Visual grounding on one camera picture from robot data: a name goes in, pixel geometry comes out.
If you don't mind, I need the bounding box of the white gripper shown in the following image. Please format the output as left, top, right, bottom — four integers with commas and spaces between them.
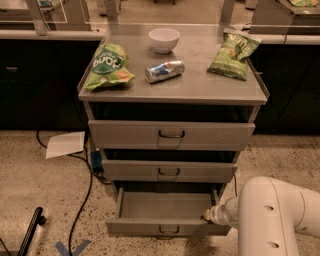
201, 197, 239, 229

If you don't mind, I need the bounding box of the grey drawer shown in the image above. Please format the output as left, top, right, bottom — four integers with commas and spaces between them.
102, 160, 237, 183
106, 182, 230, 237
89, 120, 255, 151

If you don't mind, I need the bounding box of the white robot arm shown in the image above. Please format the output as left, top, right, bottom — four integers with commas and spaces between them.
204, 176, 320, 256

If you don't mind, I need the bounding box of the grey metal drawer cabinet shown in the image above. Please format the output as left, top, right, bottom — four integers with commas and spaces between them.
77, 23, 270, 201

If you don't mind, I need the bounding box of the blue power adapter box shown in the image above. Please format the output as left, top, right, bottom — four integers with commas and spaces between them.
90, 151, 103, 173

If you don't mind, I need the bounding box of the silver blue soda can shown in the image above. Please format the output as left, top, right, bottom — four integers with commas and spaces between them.
145, 59, 185, 84

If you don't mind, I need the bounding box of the green chip bag right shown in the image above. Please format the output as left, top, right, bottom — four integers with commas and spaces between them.
207, 29, 261, 81

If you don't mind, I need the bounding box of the green chip bag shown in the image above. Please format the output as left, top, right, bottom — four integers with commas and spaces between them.
84, 43, 135, 91
207, 29, 261, 81

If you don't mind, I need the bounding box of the white paper sheet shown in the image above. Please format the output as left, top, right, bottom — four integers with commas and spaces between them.
46, 131, 85, 159

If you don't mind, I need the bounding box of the black bar on floor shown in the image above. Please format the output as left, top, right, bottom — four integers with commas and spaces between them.
17, 207, 47, 256

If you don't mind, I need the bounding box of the green chip bag left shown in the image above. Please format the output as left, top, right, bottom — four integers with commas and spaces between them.
84, 43, 135, 91

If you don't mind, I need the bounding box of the white ceramic bowl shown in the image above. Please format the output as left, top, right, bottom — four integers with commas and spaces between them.
148, 28, 180, 54

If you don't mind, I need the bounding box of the background grey cabinet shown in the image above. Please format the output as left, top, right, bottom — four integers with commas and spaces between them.
249, 0, 320, 35

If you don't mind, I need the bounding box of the long dark counter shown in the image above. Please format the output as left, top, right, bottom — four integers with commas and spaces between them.
0, 39, 320, 134

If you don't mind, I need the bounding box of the black floor cable left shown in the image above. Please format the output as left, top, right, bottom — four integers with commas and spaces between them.
35, 130, 112, 256

